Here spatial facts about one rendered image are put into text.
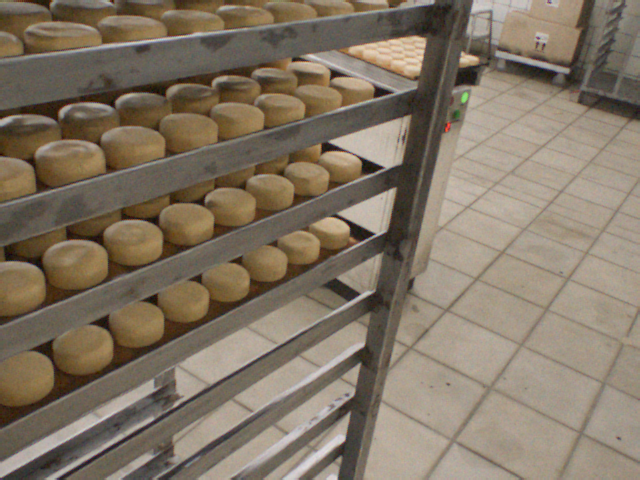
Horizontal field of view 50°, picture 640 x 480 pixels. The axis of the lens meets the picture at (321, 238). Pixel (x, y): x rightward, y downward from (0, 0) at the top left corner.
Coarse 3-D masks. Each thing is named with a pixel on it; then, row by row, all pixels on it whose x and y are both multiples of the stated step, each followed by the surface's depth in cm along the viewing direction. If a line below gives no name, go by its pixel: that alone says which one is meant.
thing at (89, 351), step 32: (320, 224) 84; (256, 256) 76; (288, 256) 79; (320, 256) 82; (192, 288) 69; (224, 288) 70; (256, 288) 74; (96, 320) 66; (128, 320) 64; (160, 320) 64; (192, 320) 67; (32, 352) 58; (64, 352) 59; (96, 352) 59; (128, 352) 63; (0, 384) 55; (32, 384) 55; (64, 384) 58; (0, 416) 54
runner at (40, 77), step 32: (224, 32) 51; (256, 32) 53; (288, 32) 56; (320, 32) 59; (352, 32) 62; (384, 32) 66; (416, 32) 70; (0, 64) 39; (32, 64) 40; (64, 64) 42; (96, 64) 44; (128, 64) 45; (160, 64) 47; (192, 64) 50; (224, 64) 52; (0, 96) 40; (32, 96) 41; (64, 96) 43
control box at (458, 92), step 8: (456, 88) 221; (464, 88) 223; (456, 96) 220; (456, 104) 222; (464, 104) 225; (448, 112) 220; (464, 112) 228; (448, 120) 222; (456, 120) 226; (456, 128) 229
